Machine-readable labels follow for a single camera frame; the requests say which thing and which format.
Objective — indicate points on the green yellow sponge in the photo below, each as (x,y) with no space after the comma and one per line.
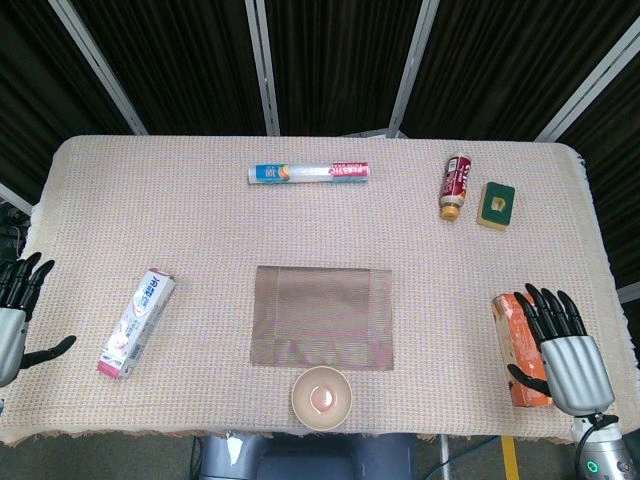
(496,205)

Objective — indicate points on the beige woven tablecloth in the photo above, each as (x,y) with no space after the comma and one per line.
(200,225)

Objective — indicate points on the metal table leg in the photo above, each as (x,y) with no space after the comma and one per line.
(443,457)

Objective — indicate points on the brown woven placemat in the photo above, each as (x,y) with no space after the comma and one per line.
(322,315)

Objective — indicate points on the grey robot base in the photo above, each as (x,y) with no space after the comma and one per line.
(300,457)

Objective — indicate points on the plastic wrap roll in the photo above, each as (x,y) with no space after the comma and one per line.
(307,173)

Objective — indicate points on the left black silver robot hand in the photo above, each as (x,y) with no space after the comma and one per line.
(12,345)

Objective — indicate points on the white pink toothpaste box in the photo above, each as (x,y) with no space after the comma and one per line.
(137,322)

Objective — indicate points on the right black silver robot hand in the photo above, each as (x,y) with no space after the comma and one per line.
(575,370)

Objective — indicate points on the light brown bowl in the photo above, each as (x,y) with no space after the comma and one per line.
(322,399)

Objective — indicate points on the orange snack box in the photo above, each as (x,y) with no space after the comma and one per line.
(511,325)

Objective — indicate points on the red bottle with yellow cap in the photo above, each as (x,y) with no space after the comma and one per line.
(455,185)

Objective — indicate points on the white screen frame post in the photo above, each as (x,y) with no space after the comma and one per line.
(15,196)
(411,65)
(585,85)
(630,292)
(264,65)
(100,65)

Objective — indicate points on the dark screen panel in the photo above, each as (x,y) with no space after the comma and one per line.
(175,65)
(500,60)
(617,150)
(340,60)
(35,100)

